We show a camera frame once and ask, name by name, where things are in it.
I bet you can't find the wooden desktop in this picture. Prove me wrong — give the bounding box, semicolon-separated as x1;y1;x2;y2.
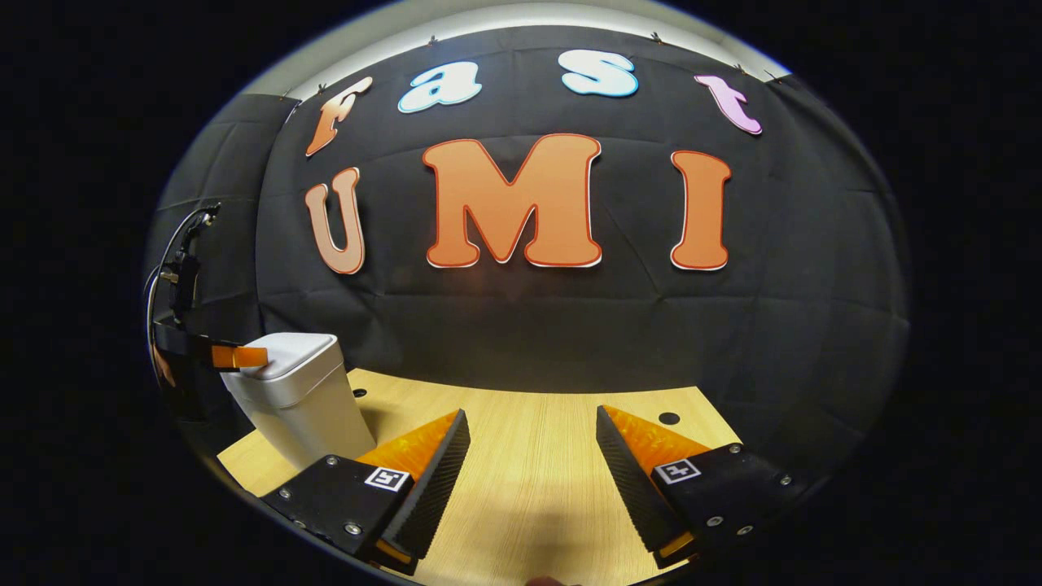
216;368;743;586

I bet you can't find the black backdrop cloth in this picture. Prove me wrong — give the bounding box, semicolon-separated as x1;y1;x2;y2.
145;24;913;489

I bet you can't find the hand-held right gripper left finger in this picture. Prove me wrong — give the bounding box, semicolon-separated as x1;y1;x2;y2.
260;409;472;576

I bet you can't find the white desktop garbage bin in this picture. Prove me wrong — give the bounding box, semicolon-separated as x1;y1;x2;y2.
220;332;377;471

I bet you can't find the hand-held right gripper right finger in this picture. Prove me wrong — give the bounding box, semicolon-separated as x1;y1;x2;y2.
595;405;815;571

